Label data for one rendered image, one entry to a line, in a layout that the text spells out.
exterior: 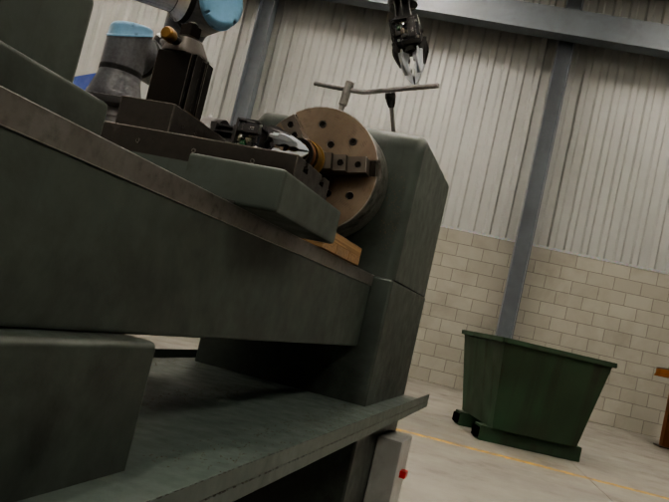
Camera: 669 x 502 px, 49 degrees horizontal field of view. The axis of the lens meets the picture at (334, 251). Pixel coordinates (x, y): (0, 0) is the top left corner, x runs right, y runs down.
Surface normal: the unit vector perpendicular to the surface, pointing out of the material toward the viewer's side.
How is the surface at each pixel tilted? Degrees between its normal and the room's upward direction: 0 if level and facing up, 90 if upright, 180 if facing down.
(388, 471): 90
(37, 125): 90
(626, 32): 90
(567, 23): 90
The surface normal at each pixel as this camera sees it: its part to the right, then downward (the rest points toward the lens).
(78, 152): 0.94, 0.20
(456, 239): -0.13, -0.11
